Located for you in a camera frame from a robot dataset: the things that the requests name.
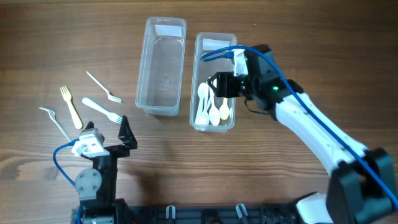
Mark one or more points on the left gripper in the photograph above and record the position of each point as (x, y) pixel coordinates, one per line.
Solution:
(125, 135)

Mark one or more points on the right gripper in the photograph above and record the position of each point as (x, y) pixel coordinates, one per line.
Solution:
(225, 81)

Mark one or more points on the wide-handled white plastic fork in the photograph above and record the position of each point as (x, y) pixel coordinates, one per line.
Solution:
(111, 116)

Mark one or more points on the thin-handled white spoon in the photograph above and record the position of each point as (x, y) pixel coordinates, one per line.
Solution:
(204, 118)

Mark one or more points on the cream yellow plastic spoon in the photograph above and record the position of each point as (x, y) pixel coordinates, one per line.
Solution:
(224, 109)

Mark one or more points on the white spoon pointing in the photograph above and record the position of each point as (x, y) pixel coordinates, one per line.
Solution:
(214, 113)

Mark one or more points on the thin white plastic fork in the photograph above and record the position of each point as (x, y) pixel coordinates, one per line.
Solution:
(109, 94)

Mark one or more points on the wide-handled white plastic spoon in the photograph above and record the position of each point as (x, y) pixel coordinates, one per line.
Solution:
(200, 99)

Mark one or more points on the cream yellow plastic fork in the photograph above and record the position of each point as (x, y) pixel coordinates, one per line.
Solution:
(67, 97)

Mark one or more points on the curved white plastic fork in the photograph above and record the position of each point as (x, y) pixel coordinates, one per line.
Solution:
(53, 118)

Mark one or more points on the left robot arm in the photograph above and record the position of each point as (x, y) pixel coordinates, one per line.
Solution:
(96, 186)

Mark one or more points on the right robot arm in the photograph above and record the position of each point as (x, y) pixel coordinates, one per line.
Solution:
(362, 186)

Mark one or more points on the right clear plastic container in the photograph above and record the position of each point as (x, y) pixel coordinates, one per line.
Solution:
(207, 42)

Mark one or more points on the clear plastic container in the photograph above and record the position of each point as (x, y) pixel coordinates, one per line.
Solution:
(161, 66)
(207, 42)

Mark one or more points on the left clear plastic container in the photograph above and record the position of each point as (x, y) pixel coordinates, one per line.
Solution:
(161, 66)

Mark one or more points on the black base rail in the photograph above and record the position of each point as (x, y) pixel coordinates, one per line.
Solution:
(264, 214)

